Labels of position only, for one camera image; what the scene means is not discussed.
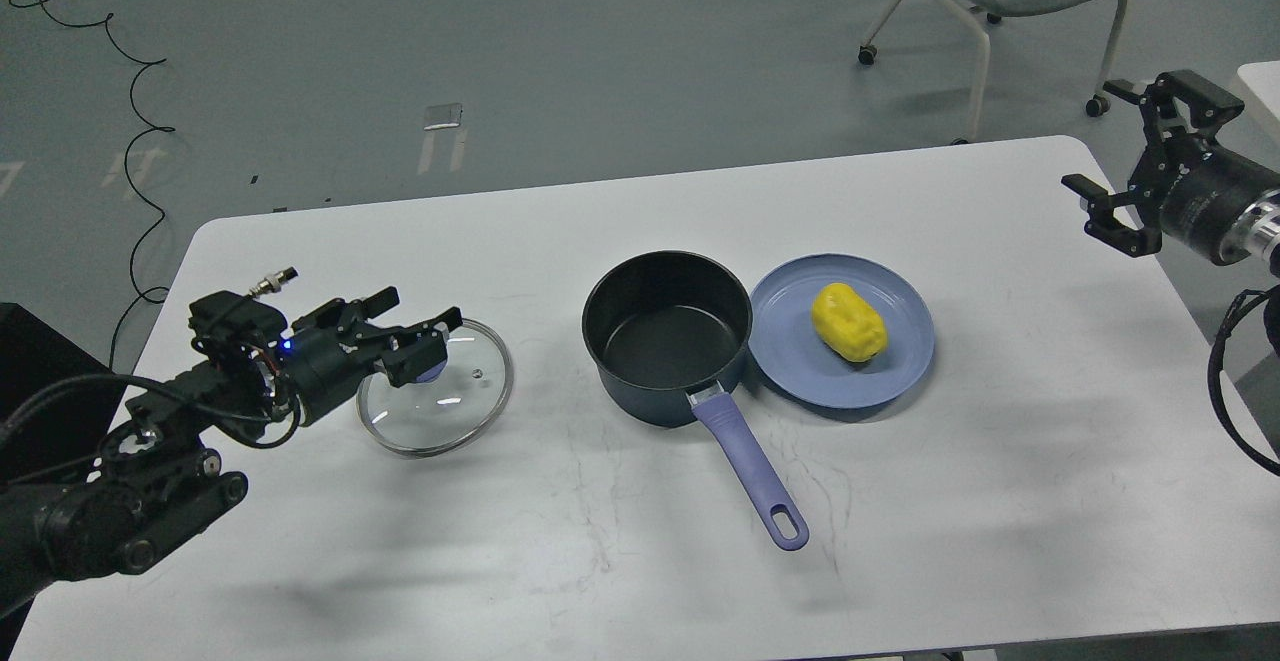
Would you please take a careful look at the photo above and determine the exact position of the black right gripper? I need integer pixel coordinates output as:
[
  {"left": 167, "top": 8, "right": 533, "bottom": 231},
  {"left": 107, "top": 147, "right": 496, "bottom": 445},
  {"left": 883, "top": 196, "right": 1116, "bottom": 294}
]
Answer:
[{"left": 1061, "top": 70, "right": 1279, "bottom": 266}]

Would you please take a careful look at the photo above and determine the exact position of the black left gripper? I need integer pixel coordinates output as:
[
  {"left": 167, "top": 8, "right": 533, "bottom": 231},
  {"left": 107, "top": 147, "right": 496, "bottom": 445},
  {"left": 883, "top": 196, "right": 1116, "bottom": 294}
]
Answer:
[{"left": 282, "top": 286, "right": 463, "bottom": 427}]

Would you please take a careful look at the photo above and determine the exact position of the glass pot lid purple knob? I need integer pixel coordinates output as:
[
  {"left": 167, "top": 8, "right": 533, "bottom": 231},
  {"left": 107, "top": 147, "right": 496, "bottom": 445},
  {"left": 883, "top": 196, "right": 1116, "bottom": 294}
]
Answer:
[{"left": 356, "top": 319, "right": 515, "bottom": 459}]

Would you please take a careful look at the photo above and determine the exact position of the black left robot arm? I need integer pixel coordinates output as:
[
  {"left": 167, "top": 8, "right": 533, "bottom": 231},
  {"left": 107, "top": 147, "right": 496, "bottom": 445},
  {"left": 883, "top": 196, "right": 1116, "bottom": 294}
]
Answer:
[{"left": 3, "top": 268, "right": 465, "bottom": 614}]

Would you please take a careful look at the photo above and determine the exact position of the yellow toy potato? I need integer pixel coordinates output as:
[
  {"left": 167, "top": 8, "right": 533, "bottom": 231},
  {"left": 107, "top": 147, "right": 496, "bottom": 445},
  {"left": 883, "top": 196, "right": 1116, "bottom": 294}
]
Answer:
[{"left": 810, "top": 282, "right": 890, "bottom": 364}]

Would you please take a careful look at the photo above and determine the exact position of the black box at left edge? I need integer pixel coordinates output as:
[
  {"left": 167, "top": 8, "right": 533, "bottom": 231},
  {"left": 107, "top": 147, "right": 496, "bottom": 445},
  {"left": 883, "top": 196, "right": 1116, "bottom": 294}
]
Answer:
[{"left": 1, "top": 302, "right": 123, "bottom": 482}]

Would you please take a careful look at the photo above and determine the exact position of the blue round plate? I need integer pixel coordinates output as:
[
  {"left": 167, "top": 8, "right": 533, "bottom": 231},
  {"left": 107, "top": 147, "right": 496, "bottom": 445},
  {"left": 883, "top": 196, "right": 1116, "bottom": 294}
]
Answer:
[{"left": 750, "top": 254, "right": 934, "bottom": 410}]

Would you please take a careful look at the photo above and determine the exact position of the dark blue saucepan purple handle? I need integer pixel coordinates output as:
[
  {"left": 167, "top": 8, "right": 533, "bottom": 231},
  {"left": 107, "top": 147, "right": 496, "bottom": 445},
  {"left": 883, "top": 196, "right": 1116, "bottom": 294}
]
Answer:
[{"left": 581, "top": 250, "right": 810, "bottom": 551}]

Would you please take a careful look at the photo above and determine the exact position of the black floor cable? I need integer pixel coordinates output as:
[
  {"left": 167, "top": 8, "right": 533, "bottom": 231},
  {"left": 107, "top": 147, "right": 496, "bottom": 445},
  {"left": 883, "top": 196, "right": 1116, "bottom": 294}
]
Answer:
[{"left": 5, "top": 0, "right": 177, "bottom": 371}]

